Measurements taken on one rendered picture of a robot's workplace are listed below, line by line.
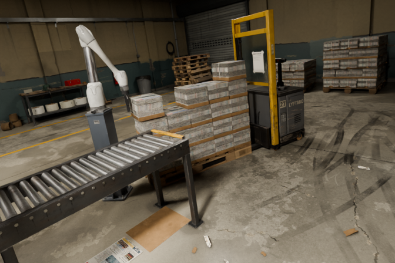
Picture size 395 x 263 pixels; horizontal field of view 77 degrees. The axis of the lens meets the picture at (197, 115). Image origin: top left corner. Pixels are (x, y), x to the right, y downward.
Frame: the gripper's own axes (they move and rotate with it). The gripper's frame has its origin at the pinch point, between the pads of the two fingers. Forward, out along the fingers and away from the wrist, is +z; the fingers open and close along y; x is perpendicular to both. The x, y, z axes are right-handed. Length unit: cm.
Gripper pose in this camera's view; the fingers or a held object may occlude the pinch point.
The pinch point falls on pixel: (128, 108)
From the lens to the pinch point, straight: 283.5
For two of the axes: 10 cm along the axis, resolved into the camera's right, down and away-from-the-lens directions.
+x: -8.7, 2.3, -4.4
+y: -4.8, -1.7, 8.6
